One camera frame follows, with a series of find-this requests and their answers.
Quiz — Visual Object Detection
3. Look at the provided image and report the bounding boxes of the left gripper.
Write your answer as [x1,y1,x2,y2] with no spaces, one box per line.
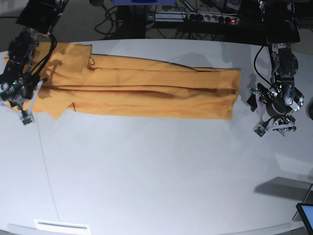
[247,91,292,118]

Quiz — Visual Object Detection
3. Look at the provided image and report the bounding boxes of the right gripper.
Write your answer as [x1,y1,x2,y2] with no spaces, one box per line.
[2,78,34,103]

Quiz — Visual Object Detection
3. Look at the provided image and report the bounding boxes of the yellow T-shirt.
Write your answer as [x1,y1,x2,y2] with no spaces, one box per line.
[3,42,242,120]

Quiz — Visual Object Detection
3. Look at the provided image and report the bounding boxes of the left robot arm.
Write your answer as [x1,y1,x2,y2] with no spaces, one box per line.
[247,0,304,119]

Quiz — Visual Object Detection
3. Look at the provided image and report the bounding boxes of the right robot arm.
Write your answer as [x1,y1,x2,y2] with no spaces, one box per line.
[0,0,68,110]

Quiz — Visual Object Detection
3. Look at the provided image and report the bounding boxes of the computer monitor with stand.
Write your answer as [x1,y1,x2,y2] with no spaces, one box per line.
[254,176,313,235]

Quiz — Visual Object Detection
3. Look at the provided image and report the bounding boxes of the white power strip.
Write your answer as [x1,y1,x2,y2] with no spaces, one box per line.
[153,11,240,25]

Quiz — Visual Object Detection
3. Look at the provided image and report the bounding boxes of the white paper label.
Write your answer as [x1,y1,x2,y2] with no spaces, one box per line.
[34,219,91,235]

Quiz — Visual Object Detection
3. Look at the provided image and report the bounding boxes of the black cables under table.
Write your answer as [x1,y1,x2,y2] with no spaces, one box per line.
[94,0,152,40]

